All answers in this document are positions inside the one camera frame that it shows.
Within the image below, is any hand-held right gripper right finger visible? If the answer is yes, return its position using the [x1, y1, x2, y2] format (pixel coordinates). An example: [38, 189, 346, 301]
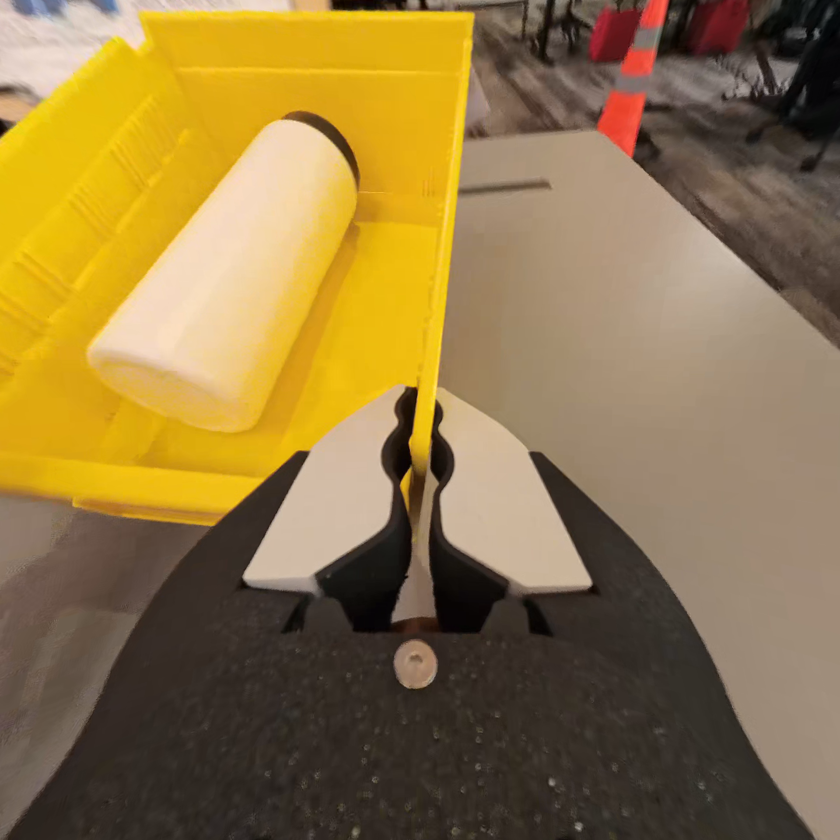
[415, 387, 593, 634]

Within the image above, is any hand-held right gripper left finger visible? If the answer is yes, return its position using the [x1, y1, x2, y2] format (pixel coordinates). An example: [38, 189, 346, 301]
[243, 385, 416, 634]

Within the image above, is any yellow plastic bin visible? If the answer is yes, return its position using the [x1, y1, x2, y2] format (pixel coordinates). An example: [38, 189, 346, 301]
[0, 10, 475, 526]

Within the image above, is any white plastic bottle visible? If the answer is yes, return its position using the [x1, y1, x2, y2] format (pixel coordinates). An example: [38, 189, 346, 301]
[87, 117, 361, 434]

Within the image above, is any black bottle lid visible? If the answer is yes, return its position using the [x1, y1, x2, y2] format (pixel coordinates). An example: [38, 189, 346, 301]
[282, 110, 362, 188]

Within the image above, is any orange traffic cone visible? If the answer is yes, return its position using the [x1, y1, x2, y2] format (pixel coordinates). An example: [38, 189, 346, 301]
[596, 0, 670, 158]

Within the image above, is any red bag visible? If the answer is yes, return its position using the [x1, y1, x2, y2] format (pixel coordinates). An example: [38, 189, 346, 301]
[686, 0, 749, 56]
[588, 7, 641, 63]

